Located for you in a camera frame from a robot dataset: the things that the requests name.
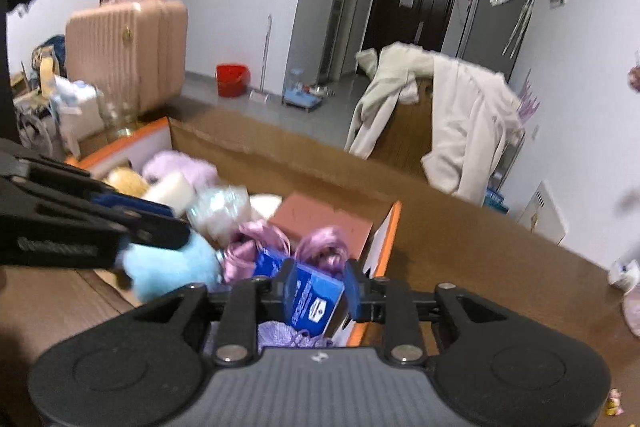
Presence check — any white foam roll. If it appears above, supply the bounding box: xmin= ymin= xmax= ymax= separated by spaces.
xmin=144 ymin=172 xmax=196 ymax=214

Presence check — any red bucket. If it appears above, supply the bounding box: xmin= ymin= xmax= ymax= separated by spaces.
xmin=215 ymin=63 xmax=251 ymax=98

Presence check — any blue plastic tray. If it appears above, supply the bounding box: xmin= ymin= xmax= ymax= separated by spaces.
xmin=281 ymin=67 xmax=331 ymax=112

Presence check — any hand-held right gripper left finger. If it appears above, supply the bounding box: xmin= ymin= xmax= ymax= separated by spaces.
xmin=119 ymin=257 xmax=297 ymax=367

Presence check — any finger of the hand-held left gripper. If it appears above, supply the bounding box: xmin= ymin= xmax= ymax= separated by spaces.
xmin=122 ymin=213 xmax=192 ymax=253
xmin=90 ymin=189 xmax=177 ymax=222

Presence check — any dark blue bag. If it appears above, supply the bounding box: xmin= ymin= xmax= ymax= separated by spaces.
xmin=31 ymin=35 xmax=68 ymax=82

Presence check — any lavender plush toy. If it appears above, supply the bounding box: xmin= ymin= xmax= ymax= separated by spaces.
xmin=142 ymin=150 xmax=219 ymax=188

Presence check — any pink suitcase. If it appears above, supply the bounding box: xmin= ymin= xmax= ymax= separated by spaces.
xmin=65 ymin=0 xmax=189 ymax=115

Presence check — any clear glass jar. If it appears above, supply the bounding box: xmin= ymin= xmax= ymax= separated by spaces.
xmin=100 ymin=92 xmax=138 ymax=128

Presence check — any mop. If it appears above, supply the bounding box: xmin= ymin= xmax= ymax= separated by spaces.
xmin=249 ymin=13 xmax=273 ymax=102

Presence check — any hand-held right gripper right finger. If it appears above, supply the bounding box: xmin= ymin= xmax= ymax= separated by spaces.
xmin=344 ymin=258 xmax=532 ymax=365

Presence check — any brown chair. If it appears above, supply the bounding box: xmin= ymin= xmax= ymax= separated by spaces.
xmin=372 ymin=79 xmax=436 ymax=180

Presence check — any pink satin scrunchie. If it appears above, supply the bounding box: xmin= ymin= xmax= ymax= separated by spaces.
xmin=221 ymin=219 xmax=348 ymax=285

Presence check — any iridescent pouch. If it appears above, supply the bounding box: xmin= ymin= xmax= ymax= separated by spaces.
xmin=186 ymin=184 xmax=252 ymax=242

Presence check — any yellow and white plush toy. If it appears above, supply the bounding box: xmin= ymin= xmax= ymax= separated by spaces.
xmin=102 ymin=167 xmax=149 ymax=198

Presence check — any black paper bag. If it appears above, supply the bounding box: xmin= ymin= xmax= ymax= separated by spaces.
xmin=0 ymin=0 xmax=21 ymax=148

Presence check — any hanging umbrella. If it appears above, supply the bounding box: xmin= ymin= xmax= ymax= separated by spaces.
xmin=502 ymin=0 xmax=536 ymax=60

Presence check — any red cardboard box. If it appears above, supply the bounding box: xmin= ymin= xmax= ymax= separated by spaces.
xmin=65 ymin=109 xmax=403 ymax=350

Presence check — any blue and white carton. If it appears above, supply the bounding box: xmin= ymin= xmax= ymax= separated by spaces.
xmin=252 ymin=248 xmax=347 ymax=338

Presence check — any small white jar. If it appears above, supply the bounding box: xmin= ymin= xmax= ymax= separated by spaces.
xmin=607 ymin=258 xmax=640 ymax=292

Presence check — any blue and white packet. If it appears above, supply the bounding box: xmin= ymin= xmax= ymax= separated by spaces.
xmin=50 ymin=74 xmax=108 ymax=158

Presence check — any pink layered sponge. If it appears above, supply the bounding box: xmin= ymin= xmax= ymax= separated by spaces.
xmin=269 ymin=192 xmax=375 ymax=268

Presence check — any purple woven drawstring bag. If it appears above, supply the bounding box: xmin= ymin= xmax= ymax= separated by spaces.
xmin=207 ymin=319 xmax=335 ymax=349

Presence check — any grey interior door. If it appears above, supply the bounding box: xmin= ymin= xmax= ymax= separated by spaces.
xmin=317 ymin=0 xmax=371 ymax=80

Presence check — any grey refrigerator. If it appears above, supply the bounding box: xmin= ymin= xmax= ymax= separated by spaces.
xmin=456 ymin=0 xmax=536 ymax=82

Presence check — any dark entrance door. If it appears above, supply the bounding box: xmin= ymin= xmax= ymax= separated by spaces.
xmin=361 ymin=0 xmax=462 ymax=55

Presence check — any small storage cart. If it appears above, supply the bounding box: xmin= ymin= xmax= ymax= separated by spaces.
xmin=482 ymin=127 xmax=526 ymax=212

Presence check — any light blue plush toy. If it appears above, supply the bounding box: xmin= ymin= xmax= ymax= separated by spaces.
xmin=117 ymin=229 xmax=222 ymax=303

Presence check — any white coat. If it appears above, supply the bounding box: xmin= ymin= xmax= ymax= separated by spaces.
xmin=344 ymin=42 xmax=525 ymax=202

